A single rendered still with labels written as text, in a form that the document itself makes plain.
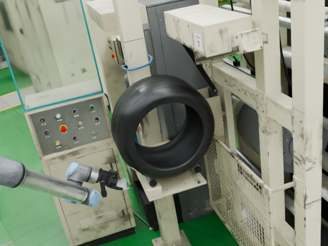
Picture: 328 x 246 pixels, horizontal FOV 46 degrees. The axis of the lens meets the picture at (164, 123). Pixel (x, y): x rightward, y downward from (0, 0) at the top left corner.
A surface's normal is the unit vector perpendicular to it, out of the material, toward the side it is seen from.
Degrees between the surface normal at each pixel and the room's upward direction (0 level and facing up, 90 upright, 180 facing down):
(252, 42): 72
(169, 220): 90
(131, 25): 90
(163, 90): 42
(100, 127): 90
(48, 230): 0
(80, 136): 90
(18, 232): 0
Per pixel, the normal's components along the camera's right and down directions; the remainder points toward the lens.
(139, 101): -0.23, -0.25
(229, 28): 0.29, 0.37
